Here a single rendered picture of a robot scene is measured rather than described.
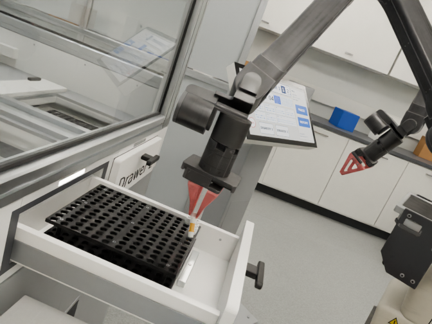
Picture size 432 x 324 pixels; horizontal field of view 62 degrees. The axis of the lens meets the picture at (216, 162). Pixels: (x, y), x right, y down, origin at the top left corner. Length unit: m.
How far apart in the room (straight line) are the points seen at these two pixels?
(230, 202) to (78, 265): 1.14
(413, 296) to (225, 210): 0.90
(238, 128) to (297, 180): 3.18
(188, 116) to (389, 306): 0.70
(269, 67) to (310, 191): 3.21
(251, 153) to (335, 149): 2.22
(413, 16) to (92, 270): 0.75
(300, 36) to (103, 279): 0.53
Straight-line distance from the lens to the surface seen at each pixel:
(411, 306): 1.02
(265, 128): 1.43
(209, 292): 0.67
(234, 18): 2.28
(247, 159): 1.56
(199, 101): 0.60
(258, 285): 0.62
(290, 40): 0.70
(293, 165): 3.70
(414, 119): 1.24
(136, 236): 0.63
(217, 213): 1.67
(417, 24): 0.85
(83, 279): 0.58
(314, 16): 0.75
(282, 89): 1.64
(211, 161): 0.61
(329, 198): 3.86
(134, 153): 0.89
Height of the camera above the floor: 1.23
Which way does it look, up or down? 17 degrees down
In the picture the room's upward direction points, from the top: 21 degrees clockwise
